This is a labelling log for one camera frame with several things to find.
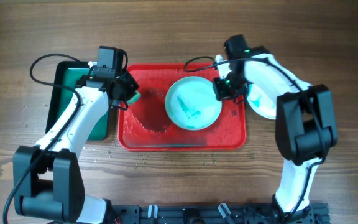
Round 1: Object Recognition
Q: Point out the green yellow sponge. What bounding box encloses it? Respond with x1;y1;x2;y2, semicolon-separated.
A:
126;91;141;105

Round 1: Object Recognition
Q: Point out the white plate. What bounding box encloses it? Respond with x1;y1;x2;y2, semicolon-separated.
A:
165;76;223;131
215;54;278;121

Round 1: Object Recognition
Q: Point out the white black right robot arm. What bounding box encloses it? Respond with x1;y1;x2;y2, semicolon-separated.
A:
213;46;338;219

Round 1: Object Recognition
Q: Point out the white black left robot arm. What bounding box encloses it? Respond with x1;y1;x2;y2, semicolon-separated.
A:
6;67;139;223

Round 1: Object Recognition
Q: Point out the dark green tray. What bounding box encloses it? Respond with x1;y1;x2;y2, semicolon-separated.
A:
45;61;109;141

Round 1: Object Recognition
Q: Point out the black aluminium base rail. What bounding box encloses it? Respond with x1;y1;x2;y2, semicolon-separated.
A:
107;201;331;224

